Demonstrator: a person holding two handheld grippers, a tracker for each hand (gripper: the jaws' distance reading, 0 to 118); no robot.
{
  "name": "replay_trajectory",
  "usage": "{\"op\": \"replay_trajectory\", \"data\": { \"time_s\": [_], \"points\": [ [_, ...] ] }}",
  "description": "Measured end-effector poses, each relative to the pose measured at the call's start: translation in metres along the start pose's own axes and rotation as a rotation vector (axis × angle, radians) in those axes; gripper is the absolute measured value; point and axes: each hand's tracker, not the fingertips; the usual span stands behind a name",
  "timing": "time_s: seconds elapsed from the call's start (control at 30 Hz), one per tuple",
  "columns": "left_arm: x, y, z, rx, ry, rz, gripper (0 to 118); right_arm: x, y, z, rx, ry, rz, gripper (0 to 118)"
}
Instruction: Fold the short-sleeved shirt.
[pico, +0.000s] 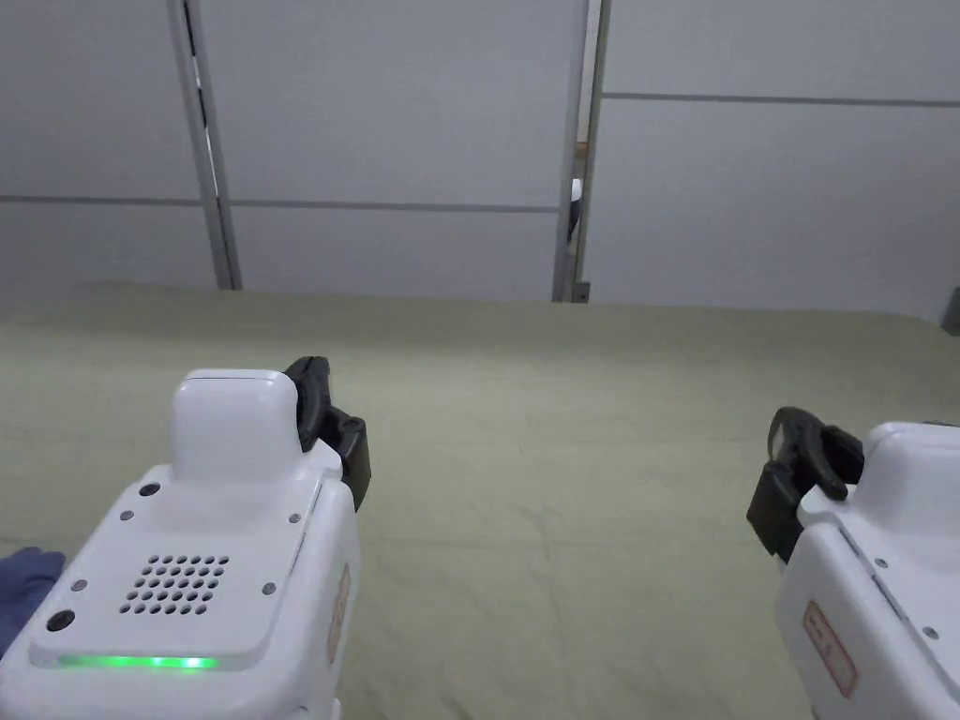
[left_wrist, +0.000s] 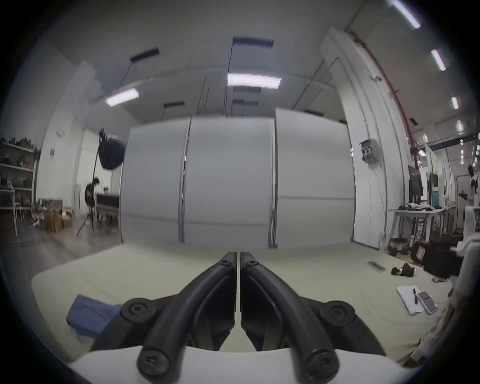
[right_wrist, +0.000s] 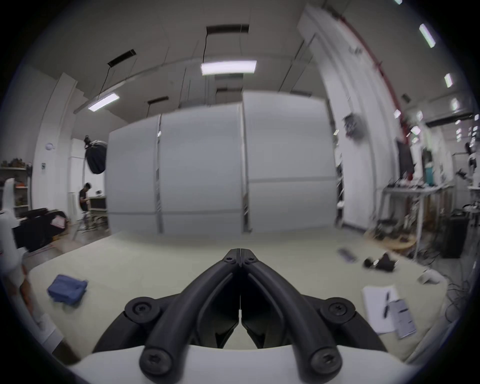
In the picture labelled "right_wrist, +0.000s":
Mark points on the small white device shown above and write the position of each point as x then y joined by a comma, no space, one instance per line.
429,277

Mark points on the small grey booklet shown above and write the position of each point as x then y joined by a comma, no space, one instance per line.
403,318

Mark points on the shelf with small items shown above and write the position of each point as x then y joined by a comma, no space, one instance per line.
15,187

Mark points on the white paper sheet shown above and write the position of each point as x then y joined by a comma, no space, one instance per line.
375,303

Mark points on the black hand controller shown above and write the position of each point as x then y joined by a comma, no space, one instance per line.
381,262

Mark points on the black softbox lamp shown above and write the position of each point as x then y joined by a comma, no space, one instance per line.
95,155

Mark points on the black box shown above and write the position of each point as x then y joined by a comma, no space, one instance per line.
455,235

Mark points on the white table with equipment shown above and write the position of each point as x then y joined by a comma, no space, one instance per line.
412,202

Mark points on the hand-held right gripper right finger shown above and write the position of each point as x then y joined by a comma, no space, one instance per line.
303,318

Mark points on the person's left hand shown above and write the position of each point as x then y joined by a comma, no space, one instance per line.
27,292

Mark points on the folded blue cloth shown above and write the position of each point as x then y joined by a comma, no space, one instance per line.
67,289

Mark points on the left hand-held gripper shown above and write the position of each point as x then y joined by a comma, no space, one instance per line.
9,225

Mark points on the dark phone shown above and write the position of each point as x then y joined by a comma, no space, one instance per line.
347,255

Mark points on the black sofa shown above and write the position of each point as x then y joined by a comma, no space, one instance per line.
37,227

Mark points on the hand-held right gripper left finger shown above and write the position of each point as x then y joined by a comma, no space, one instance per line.
176,318

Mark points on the black pen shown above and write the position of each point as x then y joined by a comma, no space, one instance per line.
386,305

